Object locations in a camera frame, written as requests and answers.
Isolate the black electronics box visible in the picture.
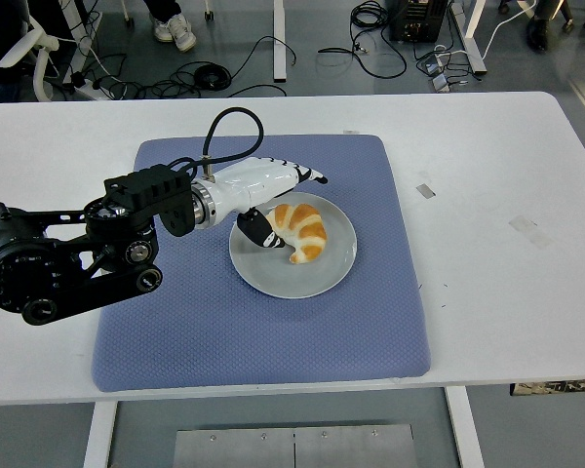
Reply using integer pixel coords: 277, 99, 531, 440
387, 0, 450, 43

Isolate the person's black shoe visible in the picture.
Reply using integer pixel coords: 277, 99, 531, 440
525, 17, 550, 54

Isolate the coiled black cable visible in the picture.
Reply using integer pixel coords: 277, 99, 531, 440
193, 62, 233, 92

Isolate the white table leg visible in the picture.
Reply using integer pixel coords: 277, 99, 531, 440
81, 400, 120, 468
444, 386, 486, 468

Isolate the grey round plate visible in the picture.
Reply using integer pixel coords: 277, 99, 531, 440
228, 191, 359, 299

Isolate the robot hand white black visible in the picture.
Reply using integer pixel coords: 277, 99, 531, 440
205, 155, 330, 251

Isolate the white desk foot beam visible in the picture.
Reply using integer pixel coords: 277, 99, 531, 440
450, 0, 488, 75
272, 0, 288, 82

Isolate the black cable bundle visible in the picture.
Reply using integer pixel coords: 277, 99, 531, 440
318, 0, 409, 79

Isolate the white chair armrest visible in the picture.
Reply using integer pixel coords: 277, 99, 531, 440
0, 26, 59, 102

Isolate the croissant bread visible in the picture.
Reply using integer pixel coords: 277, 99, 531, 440
262, 203, 329, 265

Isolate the long grey tape patch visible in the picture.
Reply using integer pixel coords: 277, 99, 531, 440
508, 214, 553, 250

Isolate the person's white shoe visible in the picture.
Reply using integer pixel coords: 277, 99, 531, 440
168, 14, 198, 53
153, 14, 175, 43

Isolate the long black floor cable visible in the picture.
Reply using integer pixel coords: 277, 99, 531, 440
226, 36, 298, 98

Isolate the blue quilted mat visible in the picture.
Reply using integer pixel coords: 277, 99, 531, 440
91, 135, 432, 394

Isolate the patterned sticker under table edge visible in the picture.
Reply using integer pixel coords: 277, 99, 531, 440
510, 379, 585, 397

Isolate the grey metal plate with screws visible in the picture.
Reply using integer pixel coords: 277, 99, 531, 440
173, 423, 416, 468

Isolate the white cable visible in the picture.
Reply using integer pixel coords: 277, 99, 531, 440
481, 0, 537, 58

